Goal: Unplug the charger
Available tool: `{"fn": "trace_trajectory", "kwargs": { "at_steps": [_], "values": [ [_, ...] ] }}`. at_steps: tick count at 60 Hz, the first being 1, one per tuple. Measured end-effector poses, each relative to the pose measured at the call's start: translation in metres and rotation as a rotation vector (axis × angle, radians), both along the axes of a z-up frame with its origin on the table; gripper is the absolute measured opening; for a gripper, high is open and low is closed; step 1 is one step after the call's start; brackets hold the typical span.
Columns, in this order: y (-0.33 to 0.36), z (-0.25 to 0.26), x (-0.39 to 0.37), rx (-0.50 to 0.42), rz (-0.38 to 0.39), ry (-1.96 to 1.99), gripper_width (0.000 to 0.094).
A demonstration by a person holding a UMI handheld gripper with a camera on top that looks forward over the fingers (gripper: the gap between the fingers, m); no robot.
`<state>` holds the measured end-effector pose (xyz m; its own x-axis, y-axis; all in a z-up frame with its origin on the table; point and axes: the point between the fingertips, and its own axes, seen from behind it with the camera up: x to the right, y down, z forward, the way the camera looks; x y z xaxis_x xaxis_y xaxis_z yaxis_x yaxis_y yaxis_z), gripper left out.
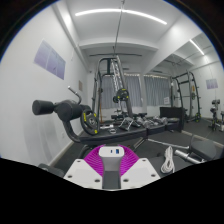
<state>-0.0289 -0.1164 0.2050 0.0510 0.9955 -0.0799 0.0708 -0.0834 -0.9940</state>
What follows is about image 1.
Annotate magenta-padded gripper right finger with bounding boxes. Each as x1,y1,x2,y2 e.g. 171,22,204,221
119,146,162,190

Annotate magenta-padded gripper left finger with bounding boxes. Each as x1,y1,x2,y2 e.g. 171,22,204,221
63,144,108,189

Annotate white charger block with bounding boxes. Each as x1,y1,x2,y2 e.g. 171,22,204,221
98,145,125,191

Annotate black bench with roller pads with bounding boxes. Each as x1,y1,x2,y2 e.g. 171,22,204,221
32,85,186,149

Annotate black weight plate yellow marks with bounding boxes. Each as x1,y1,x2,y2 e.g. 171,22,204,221
80,109,99,135

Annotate dumbbell group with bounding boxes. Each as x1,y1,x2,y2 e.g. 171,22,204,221
111,113,169,129

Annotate black box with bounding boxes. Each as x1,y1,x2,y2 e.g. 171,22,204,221
159,106,186,133

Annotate grey window curtain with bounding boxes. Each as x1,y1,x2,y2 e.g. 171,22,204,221
99,74,144,109
143,75,174,108

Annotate black cushion pad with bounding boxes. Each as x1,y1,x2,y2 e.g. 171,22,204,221
189,134,224,163

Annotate black squat rack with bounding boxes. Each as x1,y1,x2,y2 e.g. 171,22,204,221
170,70,203,123

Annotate black exercise machine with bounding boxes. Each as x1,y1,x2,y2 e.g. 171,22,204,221
209,98,224,133

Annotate short ceiling light strip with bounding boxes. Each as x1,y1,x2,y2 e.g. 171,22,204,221
189,39,205,56

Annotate long ceiling light strip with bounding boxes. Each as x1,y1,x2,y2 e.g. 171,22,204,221
74,8,168,26

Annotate white coiled power cable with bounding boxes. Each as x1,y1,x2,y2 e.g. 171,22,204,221
160,145,176,174

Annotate black cable machine frame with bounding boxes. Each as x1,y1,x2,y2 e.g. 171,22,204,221
91,55,134,118

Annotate large purple wall poster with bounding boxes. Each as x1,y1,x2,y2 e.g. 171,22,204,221
33,39,67,80

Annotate small purple wall poster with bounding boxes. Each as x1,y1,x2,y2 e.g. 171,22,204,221
205,78,219,90

